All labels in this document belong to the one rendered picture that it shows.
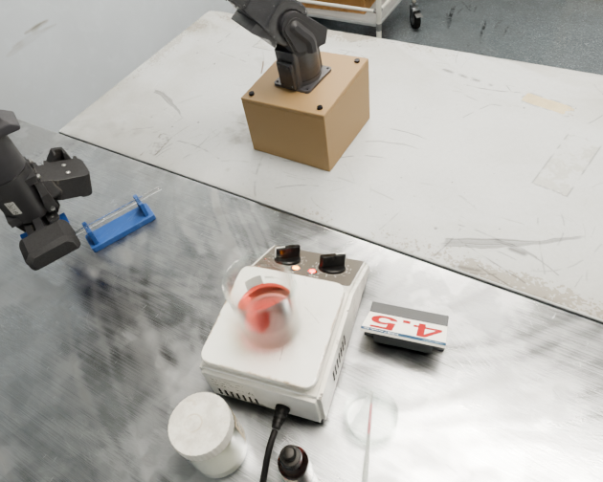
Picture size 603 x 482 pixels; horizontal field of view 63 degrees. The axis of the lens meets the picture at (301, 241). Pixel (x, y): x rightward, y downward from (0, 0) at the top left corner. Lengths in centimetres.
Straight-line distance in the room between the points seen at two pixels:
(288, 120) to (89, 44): 144
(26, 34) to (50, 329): 137
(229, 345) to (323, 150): 35
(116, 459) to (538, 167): 66
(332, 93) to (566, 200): 35
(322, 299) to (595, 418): 29
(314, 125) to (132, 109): 42
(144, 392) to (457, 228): 44
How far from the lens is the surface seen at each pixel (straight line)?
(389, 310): 60
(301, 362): 48
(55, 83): 203
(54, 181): 67
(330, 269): 57
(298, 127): 74
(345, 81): 75
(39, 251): 64
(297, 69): 73
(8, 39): 192
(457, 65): 98
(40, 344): 71
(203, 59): 110
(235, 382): 51
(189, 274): 68
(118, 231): 76
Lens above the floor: 142
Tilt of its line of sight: 50 degrees down
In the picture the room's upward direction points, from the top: 11 degrees counter-clockwise
